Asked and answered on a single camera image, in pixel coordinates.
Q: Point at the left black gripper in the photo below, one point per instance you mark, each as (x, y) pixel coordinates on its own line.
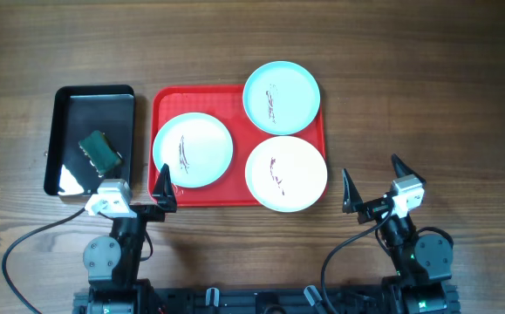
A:
(164, 192)

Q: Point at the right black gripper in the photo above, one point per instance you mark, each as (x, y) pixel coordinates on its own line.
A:
(354, 202)

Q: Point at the light blue plate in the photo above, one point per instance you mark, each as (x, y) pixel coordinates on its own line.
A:
(281, 98)
(197, 147)

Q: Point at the green yellow sponge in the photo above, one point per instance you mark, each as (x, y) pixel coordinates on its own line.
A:
(101, 154)

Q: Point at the white plate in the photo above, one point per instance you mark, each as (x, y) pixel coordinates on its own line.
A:
(286, 174)

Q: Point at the light blue plate top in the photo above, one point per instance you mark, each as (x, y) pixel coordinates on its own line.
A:
(281, 98)

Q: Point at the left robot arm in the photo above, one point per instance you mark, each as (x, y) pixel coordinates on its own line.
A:
(113, 261)

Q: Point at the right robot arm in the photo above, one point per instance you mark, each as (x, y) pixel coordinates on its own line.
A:
(421, 257)

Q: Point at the red plastic tray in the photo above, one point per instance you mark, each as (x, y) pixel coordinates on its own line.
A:
(223, 102)

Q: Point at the black metal tray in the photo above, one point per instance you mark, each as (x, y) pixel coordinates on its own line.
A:
(78, 111)

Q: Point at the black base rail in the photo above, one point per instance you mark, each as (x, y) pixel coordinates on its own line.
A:
(345, 299)

